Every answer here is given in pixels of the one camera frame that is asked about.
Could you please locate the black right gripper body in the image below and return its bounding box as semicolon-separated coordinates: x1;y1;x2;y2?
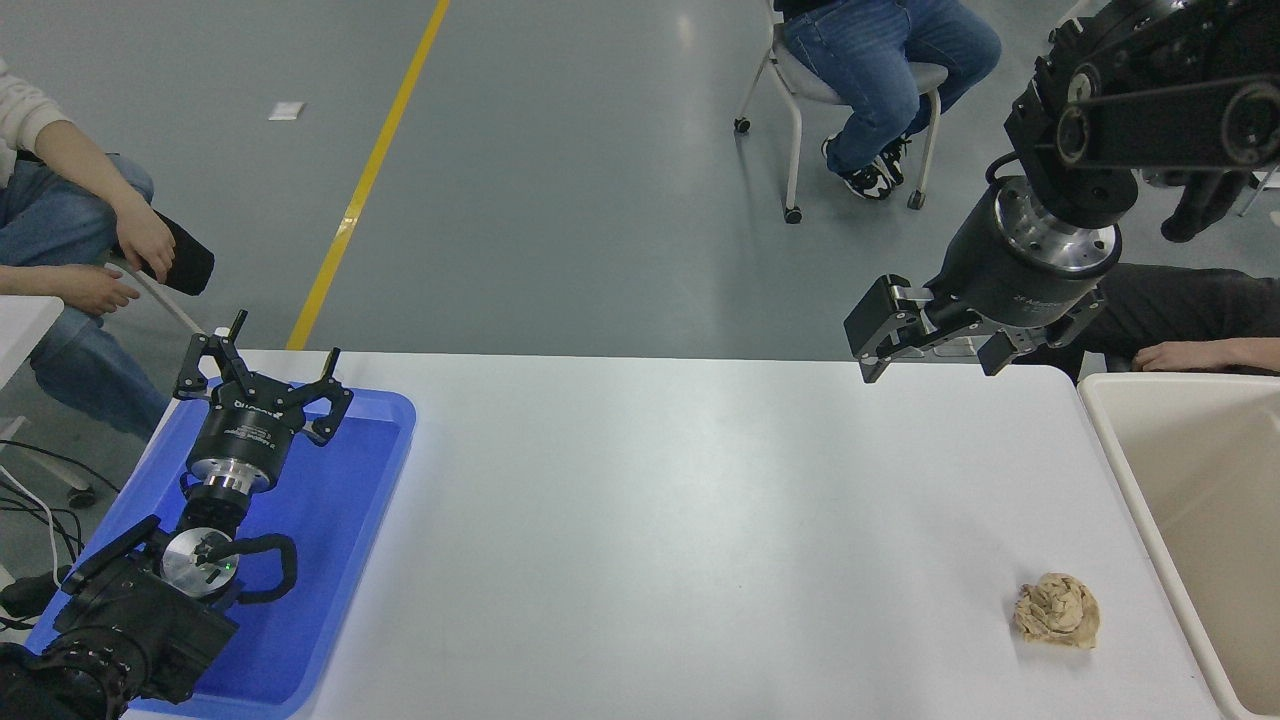
933;193;1112;330

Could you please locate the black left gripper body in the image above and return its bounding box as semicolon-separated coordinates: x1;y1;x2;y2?
190;384;304;473

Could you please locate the tan paper ball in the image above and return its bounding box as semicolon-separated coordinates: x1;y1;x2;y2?
1012;572;1102;651

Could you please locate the person's right hand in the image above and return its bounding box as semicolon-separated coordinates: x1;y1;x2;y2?
56;262;142;318

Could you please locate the person's left hand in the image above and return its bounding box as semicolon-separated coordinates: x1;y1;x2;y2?
113;194;179;285
1135;339;1220;374

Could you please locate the blue plastic tray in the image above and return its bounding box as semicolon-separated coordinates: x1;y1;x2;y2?
25;378;417;720

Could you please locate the black chair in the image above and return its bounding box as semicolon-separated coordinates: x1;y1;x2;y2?
105;208;216;339

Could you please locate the white side table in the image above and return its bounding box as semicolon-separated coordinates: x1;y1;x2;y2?
0;296;98;509

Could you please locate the person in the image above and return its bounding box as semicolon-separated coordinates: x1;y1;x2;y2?
1040;262;1280;386
0;58;186;441
775;0;1003;201

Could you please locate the large pale bin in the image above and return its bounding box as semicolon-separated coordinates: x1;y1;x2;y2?
1078;372;1280;720

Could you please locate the grey chair with casters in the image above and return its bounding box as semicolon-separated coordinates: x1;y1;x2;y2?
733;0;951;225

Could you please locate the black box on floor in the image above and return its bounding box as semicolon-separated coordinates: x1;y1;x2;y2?
0;565;76;621

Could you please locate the black floor cable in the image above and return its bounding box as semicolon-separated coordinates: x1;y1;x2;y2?
0;438;123;496
0;495;86;561

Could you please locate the white floor cable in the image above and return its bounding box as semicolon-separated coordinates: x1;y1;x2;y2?
0;465;63;591

